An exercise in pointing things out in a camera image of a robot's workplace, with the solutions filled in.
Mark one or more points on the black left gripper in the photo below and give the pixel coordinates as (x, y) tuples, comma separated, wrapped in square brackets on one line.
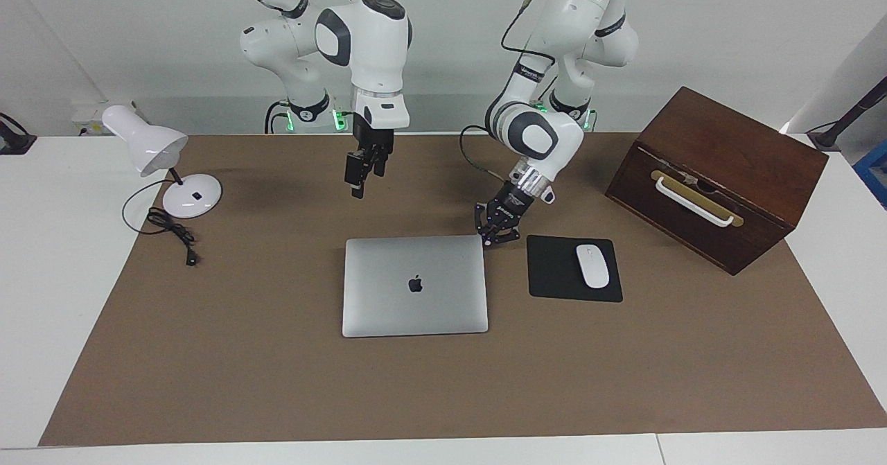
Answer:
[(511, 205)]

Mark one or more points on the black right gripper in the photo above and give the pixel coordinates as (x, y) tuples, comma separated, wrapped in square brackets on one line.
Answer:
[(371, 132)]

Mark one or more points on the silver grey laptop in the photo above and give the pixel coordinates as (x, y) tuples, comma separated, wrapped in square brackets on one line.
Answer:
[(416, 312)]

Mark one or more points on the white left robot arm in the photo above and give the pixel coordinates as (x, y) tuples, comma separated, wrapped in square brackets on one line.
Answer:
[(565, 7)]

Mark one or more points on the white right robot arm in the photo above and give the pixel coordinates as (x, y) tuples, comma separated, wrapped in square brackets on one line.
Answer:
[(374, 49)]

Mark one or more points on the black mouse pad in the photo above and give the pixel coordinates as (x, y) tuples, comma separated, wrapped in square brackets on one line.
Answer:
[(551, 271)]

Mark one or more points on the white computer mouse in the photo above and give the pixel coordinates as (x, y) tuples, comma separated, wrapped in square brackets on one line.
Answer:
[(592, 267)]

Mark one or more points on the brown table mat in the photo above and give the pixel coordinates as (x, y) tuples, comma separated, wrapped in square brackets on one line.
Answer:
[(443, 382)]

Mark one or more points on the white desk lamp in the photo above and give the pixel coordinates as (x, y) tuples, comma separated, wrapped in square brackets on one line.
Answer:
[(149, 143)]

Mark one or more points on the brass box plate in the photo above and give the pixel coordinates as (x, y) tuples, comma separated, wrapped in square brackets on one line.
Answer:
[(736, 220)]

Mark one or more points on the dark brown wooden box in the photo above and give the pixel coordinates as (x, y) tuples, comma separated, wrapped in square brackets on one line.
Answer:
[(755, 153)]

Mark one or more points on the black stand pole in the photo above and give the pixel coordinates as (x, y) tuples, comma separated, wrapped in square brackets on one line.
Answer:
[(856, 110)]

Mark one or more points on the blue crate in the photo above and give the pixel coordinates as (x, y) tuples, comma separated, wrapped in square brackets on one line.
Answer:
[(874, 177)]

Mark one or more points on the white wall socket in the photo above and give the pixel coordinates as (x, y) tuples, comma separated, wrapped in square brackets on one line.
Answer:
[(86, 122)]

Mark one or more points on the black clamp mount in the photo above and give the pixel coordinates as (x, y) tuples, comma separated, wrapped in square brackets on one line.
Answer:
[(14, 143)]

